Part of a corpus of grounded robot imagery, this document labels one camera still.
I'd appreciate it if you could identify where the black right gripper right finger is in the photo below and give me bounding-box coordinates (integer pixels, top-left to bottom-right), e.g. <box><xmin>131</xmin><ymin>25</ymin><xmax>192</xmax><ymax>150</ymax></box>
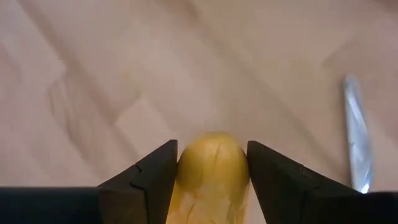
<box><xmin>246</xmin><ymin>140</ymin><xmax>398</xmax><ymax>224</ymax></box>

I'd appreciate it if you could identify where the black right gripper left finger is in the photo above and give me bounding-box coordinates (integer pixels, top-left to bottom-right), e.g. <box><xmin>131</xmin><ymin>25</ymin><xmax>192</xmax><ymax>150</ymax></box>
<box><xmin>0</xmin><ymin>139</ymin><xmax>178</xmax><ymax>224</ymax></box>

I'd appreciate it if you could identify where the yellow mango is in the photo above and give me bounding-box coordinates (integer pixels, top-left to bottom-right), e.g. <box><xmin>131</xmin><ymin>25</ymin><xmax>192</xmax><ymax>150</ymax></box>
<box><xmin>165</xmin><ymin>131</ymin><xmax>251</xmax><ymax>224</ymax></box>

